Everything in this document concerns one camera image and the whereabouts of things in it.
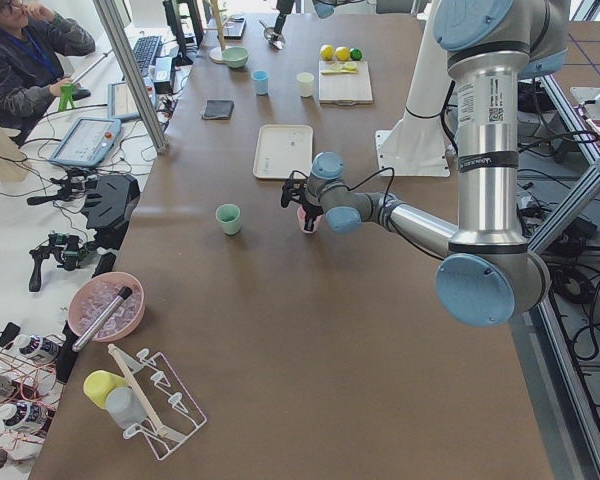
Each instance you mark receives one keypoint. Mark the white wire cup rack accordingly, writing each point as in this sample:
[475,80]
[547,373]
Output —
[173,414]

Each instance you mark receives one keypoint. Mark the yellow plastic knife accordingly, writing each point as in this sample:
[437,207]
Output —
[338,72]

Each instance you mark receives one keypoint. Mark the cream rabbit tray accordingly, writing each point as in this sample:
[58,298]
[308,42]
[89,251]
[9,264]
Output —
[280,149]

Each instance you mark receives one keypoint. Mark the green bowl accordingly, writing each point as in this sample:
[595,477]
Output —
[235,57]

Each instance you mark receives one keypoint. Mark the green lime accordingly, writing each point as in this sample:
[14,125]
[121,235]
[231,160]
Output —
[355,54]

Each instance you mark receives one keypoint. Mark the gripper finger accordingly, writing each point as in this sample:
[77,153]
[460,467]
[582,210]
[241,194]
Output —
[309,223]

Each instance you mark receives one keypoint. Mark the yellow cup on rack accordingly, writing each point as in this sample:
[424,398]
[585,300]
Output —
[99,384]

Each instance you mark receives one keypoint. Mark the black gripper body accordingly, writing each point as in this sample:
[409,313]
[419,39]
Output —
[310,207]

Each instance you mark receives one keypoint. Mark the whole lemon upper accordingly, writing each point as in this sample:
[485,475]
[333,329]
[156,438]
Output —
[342,53]

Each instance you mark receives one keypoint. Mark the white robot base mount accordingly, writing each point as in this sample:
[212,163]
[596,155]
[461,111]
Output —
[415,146]

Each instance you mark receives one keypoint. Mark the wooden stand with base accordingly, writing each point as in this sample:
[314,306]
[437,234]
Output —
[217,53]

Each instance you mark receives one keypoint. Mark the pale yellow cup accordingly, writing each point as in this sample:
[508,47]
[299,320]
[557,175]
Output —
[305,82]

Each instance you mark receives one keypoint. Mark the whole lemon lower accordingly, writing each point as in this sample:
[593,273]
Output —
[326,52]

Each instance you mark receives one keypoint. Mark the mint green cup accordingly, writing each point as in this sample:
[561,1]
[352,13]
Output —
[228,217]

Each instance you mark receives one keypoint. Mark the pink cup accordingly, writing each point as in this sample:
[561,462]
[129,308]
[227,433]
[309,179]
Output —
[300,217]

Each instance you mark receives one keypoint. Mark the whole lemon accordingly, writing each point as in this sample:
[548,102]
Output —
[342,53]
[326,52]

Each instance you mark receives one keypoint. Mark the aluminium frame post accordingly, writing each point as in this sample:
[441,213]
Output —
[115,31]

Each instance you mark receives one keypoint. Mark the wooden cutting board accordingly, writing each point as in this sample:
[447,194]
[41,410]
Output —
[345,89]

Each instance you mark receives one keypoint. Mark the blue teach pendant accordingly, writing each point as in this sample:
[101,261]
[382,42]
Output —
[87,142]

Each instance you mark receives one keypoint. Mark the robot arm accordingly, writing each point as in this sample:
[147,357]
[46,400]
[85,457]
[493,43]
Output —
[482,49]

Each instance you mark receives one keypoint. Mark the light blue cup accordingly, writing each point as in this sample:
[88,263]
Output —
[260,79]

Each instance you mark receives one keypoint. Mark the seated person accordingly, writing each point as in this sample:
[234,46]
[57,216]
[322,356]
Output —
[32,37]

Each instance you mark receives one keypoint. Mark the black keyboard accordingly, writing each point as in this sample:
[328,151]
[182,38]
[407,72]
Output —
[146,49]

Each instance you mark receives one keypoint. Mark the grey folded cloth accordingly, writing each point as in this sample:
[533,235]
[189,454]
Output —
[218,109]

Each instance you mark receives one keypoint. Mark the metal scoop in bowl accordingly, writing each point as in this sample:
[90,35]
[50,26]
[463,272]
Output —
[124,293]

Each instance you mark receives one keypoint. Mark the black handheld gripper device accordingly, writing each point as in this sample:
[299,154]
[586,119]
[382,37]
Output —
[68,250]

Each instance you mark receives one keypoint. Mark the grey cup on rack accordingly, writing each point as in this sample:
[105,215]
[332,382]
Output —
[124,407]

